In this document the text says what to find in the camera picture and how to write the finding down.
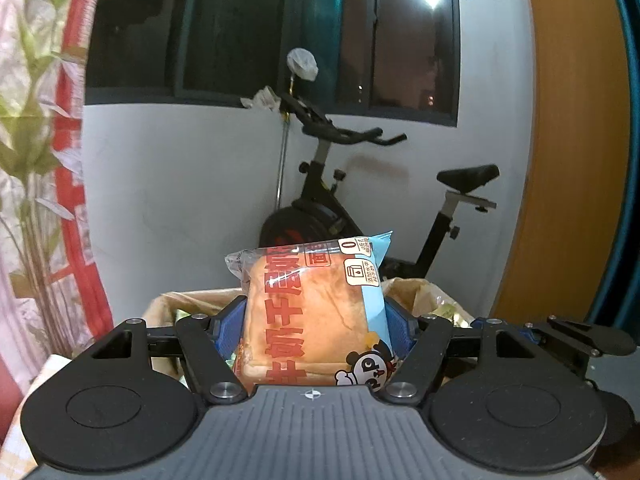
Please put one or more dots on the thin metal pole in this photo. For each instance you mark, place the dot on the thin metal pole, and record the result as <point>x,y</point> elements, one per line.
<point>282,160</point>

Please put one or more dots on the packaged bread slice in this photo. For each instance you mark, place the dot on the packaged bread slice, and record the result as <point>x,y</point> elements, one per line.
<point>305,310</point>

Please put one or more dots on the yellow checked tablecloth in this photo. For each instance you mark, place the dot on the yellow checked tablecloth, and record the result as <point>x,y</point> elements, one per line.
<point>15,440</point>

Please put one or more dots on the black exercise bike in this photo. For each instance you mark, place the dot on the black exercise bike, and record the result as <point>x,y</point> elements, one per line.
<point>320,215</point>

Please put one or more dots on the wooden door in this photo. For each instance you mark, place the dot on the wooden door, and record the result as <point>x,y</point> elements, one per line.
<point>565,160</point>

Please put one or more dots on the taped cardboard box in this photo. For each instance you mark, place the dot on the taped cardboard box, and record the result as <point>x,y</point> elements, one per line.
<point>410,290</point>

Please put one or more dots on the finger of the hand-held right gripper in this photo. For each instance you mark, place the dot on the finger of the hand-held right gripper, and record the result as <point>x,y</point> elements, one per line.
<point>605,341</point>

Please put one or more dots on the teal door frame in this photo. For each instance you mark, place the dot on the teal door frame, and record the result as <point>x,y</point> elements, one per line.
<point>625,160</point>

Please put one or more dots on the crumpled white tissue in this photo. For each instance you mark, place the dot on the crumpled white tissue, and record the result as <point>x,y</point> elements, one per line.
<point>260,99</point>

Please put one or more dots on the white plastic bag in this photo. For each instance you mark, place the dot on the white plastic bag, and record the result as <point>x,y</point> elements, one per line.
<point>302,62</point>

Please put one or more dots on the dark window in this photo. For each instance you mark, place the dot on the dark window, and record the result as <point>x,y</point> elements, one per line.
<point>225,35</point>

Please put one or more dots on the yellow snack packet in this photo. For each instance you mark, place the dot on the yellow snack packet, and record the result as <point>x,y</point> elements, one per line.
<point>450,312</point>

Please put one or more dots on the printed plant curtain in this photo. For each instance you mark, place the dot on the printed plant curtain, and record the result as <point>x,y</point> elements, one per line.
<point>35,160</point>

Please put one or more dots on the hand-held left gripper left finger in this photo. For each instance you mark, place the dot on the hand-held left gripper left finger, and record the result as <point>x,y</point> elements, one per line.
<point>230,320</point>

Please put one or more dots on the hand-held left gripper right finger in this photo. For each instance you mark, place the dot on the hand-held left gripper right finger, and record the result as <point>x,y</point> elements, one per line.
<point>400,325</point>

